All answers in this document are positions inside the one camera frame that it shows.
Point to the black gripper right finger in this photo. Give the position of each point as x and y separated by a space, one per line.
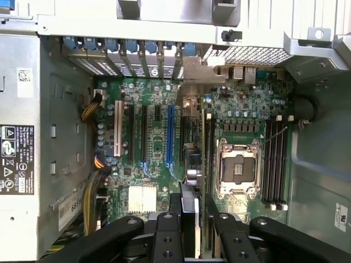
235 241

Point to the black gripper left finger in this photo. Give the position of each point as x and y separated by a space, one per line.
167 241

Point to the green Nvidia graphics card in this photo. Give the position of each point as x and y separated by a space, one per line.
189 202

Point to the silver chipset heatsink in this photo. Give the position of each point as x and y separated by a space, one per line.
142 200

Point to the metal CPU socket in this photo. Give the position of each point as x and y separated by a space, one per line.
238 167

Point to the black grey PC case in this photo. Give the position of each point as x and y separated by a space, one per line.
315 178

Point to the long black expansion slot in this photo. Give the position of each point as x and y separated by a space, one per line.
144 134
132 134
182 139

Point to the blue expansion slot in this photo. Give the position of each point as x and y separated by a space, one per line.
170 134

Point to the green motherboard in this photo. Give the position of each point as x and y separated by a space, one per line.
161 128

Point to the metal locking lever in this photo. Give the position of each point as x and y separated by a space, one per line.
274 135

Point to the white expansion slot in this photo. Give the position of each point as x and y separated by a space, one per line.
118 128

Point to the short black expansion slot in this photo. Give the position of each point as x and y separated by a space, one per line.
157 113

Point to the silver rear port block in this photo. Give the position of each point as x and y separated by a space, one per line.
250 75
237 73

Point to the blue slot retention clip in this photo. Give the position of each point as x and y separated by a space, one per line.
111 46
131 46
190 49
70 43
150 47
90 44

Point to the grey power supply unit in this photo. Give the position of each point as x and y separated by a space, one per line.
16 109

